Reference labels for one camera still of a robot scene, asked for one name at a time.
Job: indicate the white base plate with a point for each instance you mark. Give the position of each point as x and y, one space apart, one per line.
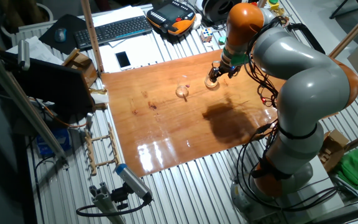
322 174

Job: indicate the blue box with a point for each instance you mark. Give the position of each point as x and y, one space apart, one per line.
54 140

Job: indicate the black filament spool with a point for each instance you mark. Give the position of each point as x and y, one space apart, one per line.
216 9

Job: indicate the white paper sheet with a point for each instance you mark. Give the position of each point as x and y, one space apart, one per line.
39 51
117 14
148 53

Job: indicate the black office chair base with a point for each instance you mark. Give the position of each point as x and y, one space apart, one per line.
340 9

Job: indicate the blue computer mouse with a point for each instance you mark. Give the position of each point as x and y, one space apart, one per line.
60 35

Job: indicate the black mouse pad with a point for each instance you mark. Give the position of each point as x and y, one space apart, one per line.
70 25

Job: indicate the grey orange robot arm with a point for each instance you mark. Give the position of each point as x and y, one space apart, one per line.
306 81

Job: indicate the silver camera blue end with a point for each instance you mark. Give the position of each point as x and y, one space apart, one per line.
134 182

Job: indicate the yellow box green button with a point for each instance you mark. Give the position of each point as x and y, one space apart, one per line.
273 5

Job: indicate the orange black teach pendant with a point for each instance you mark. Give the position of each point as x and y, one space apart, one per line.
169 17

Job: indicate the cardboard box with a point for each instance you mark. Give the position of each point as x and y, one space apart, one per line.
332 149

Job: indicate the white smartphone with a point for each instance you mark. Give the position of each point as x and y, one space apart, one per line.
123 59

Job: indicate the aluminium profile post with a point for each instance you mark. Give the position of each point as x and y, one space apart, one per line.
104 202

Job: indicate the clear glass beaker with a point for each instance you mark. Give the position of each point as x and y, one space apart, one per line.
182 91
211 84

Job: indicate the orange emergency stop box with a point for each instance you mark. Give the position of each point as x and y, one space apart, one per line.
253 3

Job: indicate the wooden box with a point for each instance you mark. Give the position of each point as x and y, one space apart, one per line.
81 67

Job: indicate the Rubik's cube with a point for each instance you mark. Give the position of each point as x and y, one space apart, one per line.
206 35

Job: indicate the aluminium frame beam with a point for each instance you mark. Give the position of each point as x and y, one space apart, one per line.
26 109

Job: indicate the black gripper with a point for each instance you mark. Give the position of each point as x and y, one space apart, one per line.
228 71

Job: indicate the small white block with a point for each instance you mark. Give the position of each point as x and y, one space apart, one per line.
209 44

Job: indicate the small grey metal clamp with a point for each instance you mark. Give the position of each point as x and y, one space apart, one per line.
89 121

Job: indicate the white and gold packet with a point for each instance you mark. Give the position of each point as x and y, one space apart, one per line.
99 97

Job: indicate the white rounded toy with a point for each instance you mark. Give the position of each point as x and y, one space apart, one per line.
197 20

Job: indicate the black keyboard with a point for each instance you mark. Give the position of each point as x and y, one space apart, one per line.
113 31

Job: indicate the brass metal fitting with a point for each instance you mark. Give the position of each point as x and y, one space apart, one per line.
279 12

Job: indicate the wooden board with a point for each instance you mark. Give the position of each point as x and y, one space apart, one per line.
166 130

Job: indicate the black flat panel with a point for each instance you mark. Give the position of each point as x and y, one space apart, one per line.
51 87

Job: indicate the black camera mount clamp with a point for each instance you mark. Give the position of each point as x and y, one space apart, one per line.
120 194

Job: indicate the silver camera bar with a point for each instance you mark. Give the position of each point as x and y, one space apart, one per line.
23 54

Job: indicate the wooden rack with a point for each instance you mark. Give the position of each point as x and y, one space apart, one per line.
90 152

